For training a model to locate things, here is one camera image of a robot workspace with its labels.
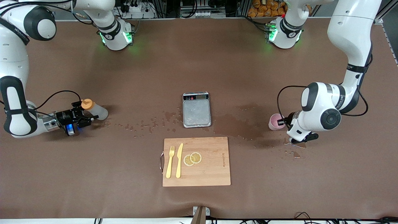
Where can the yellow plastic knife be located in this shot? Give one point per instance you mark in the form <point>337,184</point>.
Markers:
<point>179,161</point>

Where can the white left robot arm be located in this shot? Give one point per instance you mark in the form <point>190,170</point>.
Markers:
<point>351,31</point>

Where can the yellow plastic fork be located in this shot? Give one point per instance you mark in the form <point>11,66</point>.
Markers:
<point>169,165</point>

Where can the white power strip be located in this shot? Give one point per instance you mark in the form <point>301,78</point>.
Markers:
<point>140,12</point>

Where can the silver digital kitchen scale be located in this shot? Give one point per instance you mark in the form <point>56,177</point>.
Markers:
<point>196,112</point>

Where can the orange snack packets pile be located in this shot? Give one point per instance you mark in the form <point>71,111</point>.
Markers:
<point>259,9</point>

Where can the pink plastic cup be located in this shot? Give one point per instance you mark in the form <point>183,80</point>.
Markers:
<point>273,122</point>

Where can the bamboo cutting board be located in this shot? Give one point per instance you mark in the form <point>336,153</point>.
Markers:
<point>211,168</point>

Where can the brown table cover mat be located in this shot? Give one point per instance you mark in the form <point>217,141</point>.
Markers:
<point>124,171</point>

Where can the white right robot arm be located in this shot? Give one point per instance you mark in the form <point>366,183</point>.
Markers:
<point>15,102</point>

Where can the lemon slice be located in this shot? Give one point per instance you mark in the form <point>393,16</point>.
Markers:
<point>196,157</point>
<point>186,160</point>

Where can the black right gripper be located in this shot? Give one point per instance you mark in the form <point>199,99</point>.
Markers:
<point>65,117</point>

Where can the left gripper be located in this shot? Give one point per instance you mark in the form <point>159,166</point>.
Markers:
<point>289,119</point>

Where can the metal table edge bracket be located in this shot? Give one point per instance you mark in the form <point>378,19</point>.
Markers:
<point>207,211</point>

